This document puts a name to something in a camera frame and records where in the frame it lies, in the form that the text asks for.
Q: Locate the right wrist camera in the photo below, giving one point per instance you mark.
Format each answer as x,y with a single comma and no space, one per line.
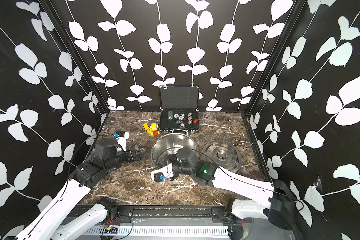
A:
162,174

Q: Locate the black poker chip case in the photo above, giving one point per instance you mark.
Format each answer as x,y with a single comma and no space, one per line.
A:
183,101

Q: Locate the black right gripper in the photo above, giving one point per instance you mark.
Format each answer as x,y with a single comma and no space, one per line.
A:
175,161

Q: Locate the large steel pot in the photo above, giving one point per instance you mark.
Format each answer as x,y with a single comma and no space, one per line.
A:
164,149

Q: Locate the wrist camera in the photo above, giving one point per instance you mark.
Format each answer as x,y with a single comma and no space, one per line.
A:
162,174
121,137

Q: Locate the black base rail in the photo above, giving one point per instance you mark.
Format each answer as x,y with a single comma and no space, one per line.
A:
180,213

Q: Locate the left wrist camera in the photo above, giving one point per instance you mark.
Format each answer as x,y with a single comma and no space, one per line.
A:
121,137

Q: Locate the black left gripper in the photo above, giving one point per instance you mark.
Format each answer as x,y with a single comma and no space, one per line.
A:
138,156

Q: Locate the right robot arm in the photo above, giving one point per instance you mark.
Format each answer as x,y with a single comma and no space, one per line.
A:
264,200

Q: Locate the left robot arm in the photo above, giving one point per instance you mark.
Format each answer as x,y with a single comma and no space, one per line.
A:
109,155

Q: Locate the flat yellow toy brick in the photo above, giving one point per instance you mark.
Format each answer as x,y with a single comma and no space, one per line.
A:
146,126

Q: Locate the steel pot lid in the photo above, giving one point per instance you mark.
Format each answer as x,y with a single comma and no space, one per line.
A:
223,153

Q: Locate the blue green chip stack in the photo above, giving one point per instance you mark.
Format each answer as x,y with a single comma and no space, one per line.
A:
170,115

